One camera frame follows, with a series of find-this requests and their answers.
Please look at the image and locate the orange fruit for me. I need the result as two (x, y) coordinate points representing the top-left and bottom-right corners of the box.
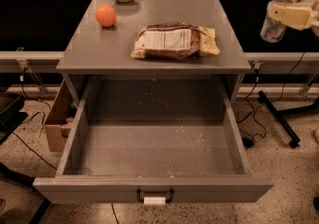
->
(95, 5), (117, 27)

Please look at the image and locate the black floor stand bar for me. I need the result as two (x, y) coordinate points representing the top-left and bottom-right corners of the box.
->
(258, 91), (319, 148)

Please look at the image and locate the brown chip bag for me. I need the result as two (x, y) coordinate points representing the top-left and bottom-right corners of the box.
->
(131, 23), (220, 60)

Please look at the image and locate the metal rail bracket left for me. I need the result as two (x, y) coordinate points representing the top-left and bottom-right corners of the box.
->
(17, 58), (48, 99)

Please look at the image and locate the brown cardboard box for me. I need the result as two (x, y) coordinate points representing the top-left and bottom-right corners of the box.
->
(44, 82), (76, 152)

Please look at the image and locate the black and white drawer handle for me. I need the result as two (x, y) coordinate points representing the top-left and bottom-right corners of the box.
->
(136, 189), (174, 206)

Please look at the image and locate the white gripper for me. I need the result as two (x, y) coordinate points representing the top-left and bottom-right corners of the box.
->
(268, 0), (319, 37)

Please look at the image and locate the black furniture at left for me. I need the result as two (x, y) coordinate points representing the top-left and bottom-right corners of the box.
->
(0, 92), (51, 224)

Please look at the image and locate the black cable left floor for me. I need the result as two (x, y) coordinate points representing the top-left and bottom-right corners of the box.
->
(0, 68), (58, 171)

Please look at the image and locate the open grey top drawer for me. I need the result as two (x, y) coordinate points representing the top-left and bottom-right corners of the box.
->
(32, 75), (275, 205)

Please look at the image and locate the black cable right floor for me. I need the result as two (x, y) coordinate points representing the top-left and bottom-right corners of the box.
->
(236, 52), (307, 149)

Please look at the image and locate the grey wooden cabinet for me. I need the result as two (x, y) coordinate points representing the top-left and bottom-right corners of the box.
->
(57, 0), (250, 118)

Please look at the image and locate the black cable floor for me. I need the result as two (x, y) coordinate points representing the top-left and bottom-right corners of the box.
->
(236, 52), (307, 149)
(0, 68), (58, 171)

